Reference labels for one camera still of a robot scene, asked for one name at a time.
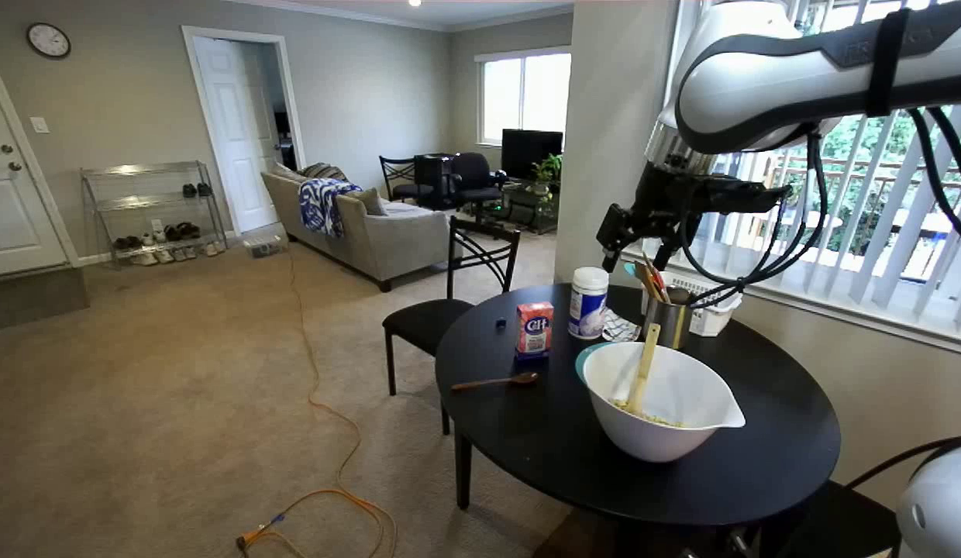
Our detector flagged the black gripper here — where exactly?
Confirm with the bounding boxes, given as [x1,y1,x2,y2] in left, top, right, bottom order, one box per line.
[595,163,791,269]

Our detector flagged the white mixing bowl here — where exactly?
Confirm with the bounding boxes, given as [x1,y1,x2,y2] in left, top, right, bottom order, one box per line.
[575,342,746,462]

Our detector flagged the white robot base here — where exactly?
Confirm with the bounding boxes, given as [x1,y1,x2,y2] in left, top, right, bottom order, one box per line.
[896,446,961,558]

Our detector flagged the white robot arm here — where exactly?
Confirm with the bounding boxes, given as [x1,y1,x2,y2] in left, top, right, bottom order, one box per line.
[595,0,961,269]

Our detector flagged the small wooden spoon on table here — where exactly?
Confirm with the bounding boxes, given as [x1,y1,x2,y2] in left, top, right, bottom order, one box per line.
[450,371,540,393]

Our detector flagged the disinfecting wipes canister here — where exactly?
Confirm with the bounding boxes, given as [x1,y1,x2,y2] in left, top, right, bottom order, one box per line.
[568,266,606,342]

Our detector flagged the steel utensil holder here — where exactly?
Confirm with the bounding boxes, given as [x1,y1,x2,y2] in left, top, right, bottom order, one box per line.
[645,287,690,346]

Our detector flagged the crumpled checkered cloth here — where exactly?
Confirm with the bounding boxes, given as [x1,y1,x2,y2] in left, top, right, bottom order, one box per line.
[601,310,640,342]

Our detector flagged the sugar box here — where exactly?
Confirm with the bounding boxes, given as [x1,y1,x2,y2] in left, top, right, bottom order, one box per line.
[514,301,553,358]

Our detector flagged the black television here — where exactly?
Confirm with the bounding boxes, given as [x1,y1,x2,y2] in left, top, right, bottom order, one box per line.
[501,126,564,181]

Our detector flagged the black armchair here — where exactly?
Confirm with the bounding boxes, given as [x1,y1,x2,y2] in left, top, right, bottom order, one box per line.
[439,151,509,207]

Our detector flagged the round black table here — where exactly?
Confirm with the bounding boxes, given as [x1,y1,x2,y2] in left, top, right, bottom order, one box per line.
[438,286,839,558]

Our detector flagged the black dining chair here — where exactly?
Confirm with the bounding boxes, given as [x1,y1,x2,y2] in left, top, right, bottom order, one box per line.
[381,214,524,436]

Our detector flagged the grey sofa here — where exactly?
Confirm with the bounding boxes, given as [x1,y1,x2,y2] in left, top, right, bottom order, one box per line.
[260,163,450,292]

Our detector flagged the blue white blanket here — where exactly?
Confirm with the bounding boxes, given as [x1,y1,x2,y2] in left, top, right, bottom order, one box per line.
[298,176,352,234]

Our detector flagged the white interior door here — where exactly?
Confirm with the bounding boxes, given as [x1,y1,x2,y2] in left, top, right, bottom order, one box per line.
[192,37,275,234]

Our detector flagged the glass shoe shelf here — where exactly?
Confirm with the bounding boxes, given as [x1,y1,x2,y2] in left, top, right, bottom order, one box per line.
[79,161,226,266]

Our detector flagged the white front door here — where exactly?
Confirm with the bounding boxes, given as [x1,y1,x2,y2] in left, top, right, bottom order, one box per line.
[0,78,73,275]

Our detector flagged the orange extension cord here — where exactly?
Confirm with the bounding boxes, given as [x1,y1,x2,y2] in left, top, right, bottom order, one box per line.
[231,245,398,558]

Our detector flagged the round wall clock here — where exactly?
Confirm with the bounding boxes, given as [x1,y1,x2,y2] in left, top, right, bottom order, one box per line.
[24,22,71,59]

